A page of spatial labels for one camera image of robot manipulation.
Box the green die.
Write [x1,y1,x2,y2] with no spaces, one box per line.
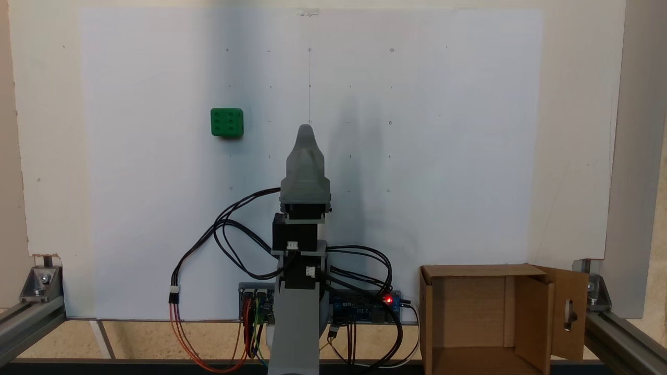
[210,108,244,138]

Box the black cable with white connector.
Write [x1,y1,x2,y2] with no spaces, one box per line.
[169,187,285,305]

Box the blue power circuit board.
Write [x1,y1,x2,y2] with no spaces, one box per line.
[330,290,402,325]

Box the coloured jumper wire bundle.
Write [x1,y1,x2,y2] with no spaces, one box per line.
[245,297,270,366]

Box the white paper sheet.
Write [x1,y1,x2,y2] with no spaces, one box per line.
[78,7,546,321]

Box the motor driver circuit board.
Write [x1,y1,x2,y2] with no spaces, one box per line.
[238,282,276,324]

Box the brown cardboard box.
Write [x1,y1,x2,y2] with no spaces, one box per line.
[419,263,590,375]

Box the grey wedge gripper finger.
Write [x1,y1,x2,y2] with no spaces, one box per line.
[286,124,327,177]

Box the grey corner bracket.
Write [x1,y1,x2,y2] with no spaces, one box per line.
[19,253,64,304]
[573,259,612,313]

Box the black servo cable bundle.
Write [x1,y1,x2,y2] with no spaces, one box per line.
[214,219,404,368]

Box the orange red wire pair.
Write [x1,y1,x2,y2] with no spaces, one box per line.
[169,302,249,373]

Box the aluminium frame rail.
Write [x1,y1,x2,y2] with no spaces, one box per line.
[584,309,667,375]
[0,297,67,368]

